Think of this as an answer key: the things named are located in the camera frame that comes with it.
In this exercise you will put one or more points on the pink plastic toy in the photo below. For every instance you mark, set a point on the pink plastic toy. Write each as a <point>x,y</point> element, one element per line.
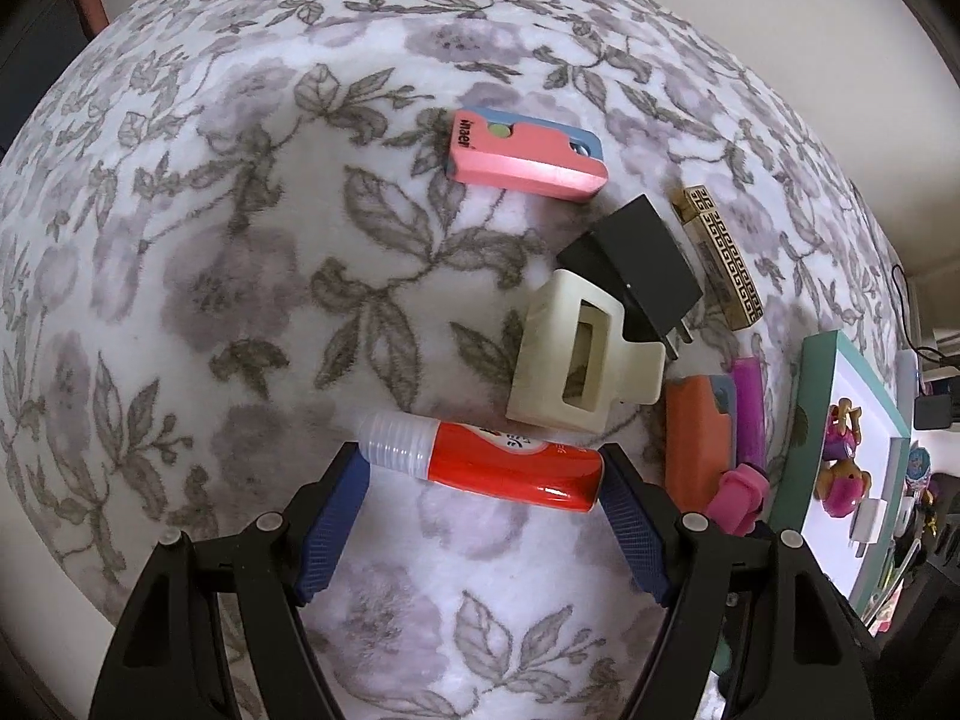
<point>739,499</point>

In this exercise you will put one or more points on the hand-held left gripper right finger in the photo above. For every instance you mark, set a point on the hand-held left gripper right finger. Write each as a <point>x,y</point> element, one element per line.
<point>637,532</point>

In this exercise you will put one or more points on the iridescent wristwatch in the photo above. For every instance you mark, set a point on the iridescent wristwatch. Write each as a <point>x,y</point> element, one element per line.
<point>918,465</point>

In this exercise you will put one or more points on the gold patterned lighter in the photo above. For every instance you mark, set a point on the gold patterned lighter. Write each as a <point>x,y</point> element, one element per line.
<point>724,262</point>

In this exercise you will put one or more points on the dark cabinet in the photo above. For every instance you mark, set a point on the dark cabinet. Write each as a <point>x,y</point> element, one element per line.
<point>37,67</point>

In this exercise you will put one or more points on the black power adapter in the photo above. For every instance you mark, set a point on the black power adapter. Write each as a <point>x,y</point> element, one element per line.
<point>934,412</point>

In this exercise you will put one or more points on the red-brown upright board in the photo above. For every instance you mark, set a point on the red-brown upright board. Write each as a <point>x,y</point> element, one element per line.
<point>90,4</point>

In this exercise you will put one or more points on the pink brown toy figure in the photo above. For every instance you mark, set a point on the pink brown toy figure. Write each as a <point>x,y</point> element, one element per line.
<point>841,465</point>

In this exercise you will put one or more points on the orange blue rectangular case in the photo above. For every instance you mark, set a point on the orange blue rectangular case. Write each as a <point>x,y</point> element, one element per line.
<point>697,435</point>

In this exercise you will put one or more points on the black charger plug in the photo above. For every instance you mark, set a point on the black charger plug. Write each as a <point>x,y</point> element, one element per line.
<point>637,262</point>

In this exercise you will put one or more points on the black gold trinket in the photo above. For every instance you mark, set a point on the black gold trinket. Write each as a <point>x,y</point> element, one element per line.
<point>930,506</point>

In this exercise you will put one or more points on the red glue bottle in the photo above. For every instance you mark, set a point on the red glue bottle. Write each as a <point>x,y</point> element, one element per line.
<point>510,461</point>

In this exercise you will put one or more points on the white smartwatch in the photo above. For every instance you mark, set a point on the white smartwatch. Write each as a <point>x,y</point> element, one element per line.
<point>868,525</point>

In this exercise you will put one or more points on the cream hair claw clip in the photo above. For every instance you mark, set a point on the cream hair claw clip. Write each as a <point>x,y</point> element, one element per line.
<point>544,360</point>

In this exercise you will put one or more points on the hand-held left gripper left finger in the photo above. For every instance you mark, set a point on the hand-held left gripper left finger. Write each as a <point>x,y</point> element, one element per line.
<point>330,532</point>

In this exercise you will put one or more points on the white power strip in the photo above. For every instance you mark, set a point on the white power strip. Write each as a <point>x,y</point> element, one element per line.
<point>907,382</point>

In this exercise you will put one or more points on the pink blue rectangular case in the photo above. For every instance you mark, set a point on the pink blue rectangular case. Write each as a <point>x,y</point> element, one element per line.
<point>517,165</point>

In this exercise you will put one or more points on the teal white shallow tray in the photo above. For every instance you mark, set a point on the teal white shallow tray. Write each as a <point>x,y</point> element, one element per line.
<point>814,375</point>

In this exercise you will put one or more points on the purple translucent lighter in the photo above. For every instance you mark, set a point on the purple translucent lighter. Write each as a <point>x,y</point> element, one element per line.
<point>748,412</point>

